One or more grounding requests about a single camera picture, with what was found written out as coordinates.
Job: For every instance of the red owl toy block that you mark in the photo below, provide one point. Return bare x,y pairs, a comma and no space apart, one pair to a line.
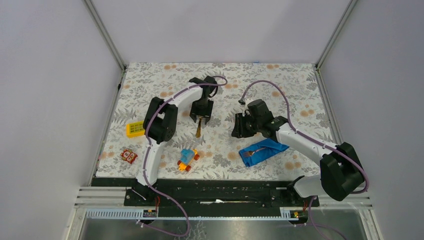
128,156

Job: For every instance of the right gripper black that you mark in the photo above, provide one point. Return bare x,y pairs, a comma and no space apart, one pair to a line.
239,130

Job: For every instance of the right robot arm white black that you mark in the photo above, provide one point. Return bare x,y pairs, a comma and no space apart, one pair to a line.
340,171

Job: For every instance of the gold fork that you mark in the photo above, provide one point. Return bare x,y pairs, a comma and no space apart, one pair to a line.
250,153

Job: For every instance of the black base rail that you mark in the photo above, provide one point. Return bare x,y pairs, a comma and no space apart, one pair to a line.
216,198

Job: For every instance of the floral tablecloth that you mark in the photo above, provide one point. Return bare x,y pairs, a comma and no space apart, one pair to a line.
287,89

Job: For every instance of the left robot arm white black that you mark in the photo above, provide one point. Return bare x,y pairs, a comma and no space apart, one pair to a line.
160,122

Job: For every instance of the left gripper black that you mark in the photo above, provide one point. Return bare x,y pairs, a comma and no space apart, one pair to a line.
206,114

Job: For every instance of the blue orange toy car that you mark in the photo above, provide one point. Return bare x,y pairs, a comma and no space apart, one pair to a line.
186,159

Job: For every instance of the blue cloth napkin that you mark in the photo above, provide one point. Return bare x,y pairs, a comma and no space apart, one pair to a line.
272,148

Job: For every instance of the yellow toy block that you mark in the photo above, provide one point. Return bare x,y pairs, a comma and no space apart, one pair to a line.
135,129

